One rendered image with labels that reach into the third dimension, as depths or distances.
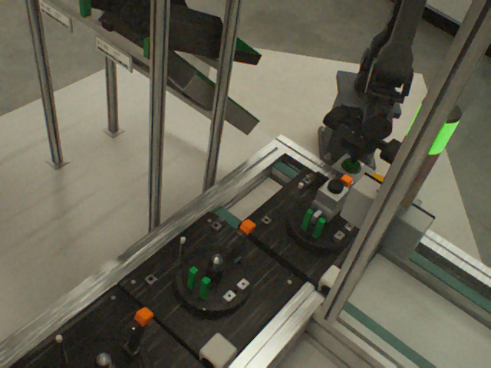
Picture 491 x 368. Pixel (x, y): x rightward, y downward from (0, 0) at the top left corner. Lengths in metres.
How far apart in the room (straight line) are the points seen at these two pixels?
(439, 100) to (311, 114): 0.92
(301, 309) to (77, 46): 2.59
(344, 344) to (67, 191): 0.68
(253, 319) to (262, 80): 0.89
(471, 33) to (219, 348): 0.58
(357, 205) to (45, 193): 0.72
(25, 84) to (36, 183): 1.79
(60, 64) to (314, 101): 1.89
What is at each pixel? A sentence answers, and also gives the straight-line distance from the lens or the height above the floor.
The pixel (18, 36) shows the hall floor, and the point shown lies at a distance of 3.42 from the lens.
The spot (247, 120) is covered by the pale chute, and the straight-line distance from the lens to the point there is 1.16.
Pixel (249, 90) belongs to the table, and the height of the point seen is 0.86.
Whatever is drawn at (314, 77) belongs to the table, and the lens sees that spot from 1.68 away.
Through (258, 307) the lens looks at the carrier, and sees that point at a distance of 0.94.
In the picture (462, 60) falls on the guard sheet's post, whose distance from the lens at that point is 0.60.
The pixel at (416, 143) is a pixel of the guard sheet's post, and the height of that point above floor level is 1.38.
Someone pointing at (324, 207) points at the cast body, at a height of 1.05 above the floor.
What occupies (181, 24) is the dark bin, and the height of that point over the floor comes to 1.33.
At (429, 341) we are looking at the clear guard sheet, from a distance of 0.88.
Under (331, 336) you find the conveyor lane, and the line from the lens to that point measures 0.99.
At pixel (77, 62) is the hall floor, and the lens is 3.17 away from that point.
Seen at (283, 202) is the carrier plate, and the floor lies 0.97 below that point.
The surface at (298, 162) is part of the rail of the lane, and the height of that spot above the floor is 0.95.
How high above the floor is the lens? 1.77
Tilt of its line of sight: 46 degrees down
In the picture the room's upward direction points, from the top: 11 degrees clockwise
